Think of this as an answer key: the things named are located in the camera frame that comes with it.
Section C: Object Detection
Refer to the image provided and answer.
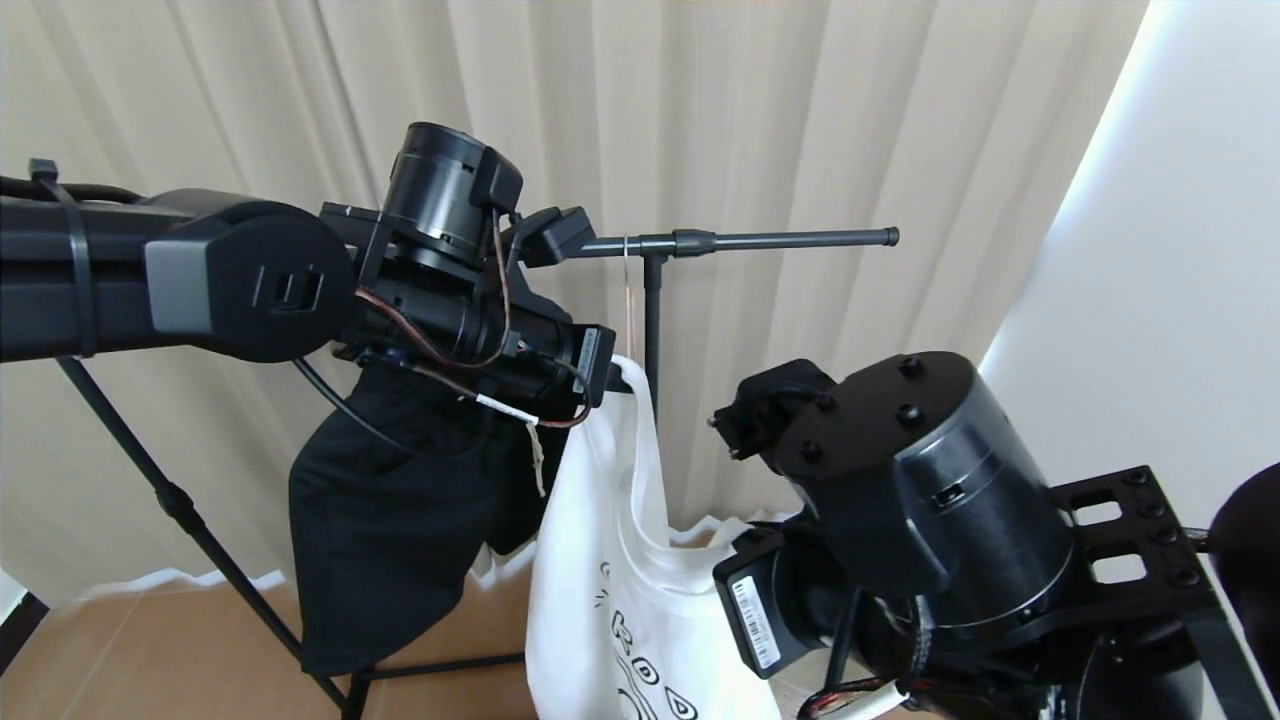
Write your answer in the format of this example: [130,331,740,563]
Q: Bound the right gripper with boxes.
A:
[712,525,861,681]

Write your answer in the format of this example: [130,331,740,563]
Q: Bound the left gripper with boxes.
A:
[470,300,618,413]

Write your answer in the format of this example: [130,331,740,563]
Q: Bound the pink clothes hanger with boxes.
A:
[621,236,641,363]

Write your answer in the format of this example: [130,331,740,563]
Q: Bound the white garment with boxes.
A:
[525,355,801,720]

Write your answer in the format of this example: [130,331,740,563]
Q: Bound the black shorts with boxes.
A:
[288,360,573,679]

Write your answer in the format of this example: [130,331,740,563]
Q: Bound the black clothes rack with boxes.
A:
[55,227,899,720]

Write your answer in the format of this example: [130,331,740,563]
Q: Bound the beige curtain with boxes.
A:
[0,0,1151,601]

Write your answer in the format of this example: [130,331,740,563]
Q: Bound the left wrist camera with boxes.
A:
[503,206,597,269]

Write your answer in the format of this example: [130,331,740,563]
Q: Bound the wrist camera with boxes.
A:
[708,360,839,461]
[503,206,597,269]

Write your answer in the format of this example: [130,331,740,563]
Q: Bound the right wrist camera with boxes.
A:
[708,360,839,461]

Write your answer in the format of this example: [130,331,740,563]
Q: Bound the black cable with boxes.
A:
[0,175,146,207]

